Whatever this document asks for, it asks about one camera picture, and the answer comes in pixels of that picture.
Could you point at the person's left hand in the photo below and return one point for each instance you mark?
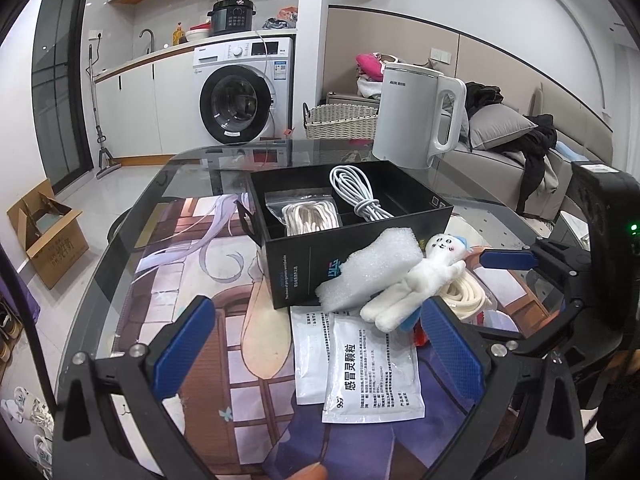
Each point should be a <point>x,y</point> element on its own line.
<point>310,472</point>

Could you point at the dark glass door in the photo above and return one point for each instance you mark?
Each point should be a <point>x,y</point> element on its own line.
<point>60,85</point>

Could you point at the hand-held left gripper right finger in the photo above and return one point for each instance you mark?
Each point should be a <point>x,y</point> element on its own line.
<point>450,347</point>

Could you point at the mop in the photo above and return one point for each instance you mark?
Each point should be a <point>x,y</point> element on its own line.
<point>95,105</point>

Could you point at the grey pillow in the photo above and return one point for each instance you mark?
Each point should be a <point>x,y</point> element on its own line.
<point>500,127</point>

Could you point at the white lower cabinets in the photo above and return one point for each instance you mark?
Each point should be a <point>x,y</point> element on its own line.
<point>145,105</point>

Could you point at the grey sofa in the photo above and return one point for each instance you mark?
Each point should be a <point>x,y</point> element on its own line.
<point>500,165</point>

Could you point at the wall switch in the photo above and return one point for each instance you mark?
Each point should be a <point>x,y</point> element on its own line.
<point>442,56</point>

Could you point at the yellow bottle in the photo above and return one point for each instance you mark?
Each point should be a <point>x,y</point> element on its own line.
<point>178,35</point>

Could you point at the white electric kettle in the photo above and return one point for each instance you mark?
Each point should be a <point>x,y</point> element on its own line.
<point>405,120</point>

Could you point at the open cardboard box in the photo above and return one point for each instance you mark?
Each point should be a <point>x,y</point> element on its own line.
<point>55,250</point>

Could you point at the wall socket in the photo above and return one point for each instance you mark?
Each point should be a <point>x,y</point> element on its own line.
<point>95,35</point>

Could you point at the white medicine sachet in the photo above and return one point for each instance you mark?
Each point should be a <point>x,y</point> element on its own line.
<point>310,355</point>
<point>370,370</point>

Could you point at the white washing machine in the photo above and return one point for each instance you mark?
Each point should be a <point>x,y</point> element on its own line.
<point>235,105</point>

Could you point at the white wicker basket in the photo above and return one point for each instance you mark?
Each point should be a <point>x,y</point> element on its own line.
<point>340,122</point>

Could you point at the white plush doll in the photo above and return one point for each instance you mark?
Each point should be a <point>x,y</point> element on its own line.
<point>425,280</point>

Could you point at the pile of clothes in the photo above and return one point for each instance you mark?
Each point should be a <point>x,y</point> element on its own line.
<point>280,21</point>

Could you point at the white bowl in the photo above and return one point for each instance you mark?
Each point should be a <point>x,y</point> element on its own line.
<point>197,34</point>

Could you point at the white sneaker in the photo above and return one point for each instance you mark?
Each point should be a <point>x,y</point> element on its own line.
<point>20,405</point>
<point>42,450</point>

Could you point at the black cardboard box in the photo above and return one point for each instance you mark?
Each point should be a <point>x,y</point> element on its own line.
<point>295,270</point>

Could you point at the black pressure cooker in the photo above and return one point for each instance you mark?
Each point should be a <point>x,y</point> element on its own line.
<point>232,20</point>

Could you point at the kitchen faucet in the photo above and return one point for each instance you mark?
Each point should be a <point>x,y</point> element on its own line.
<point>150,40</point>

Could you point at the row of assorted shoes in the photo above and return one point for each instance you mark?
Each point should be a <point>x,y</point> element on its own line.
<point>10,330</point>

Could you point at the black jacket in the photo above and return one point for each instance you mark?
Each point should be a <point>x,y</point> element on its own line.
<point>482,97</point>

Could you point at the white foam piece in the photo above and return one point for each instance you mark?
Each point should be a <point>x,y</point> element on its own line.
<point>365,270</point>

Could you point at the black clothing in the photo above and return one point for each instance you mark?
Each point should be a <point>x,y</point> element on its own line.
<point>535,160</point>

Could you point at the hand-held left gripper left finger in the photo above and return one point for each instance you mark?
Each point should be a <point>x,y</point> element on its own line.
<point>182,350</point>

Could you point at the pink clothing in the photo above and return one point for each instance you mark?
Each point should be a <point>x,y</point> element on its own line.
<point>370,65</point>

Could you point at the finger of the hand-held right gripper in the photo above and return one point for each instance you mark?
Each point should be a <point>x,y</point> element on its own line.
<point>547,331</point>
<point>507,259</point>

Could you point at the printed table mat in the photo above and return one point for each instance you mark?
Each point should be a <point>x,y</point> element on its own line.
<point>250,360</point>

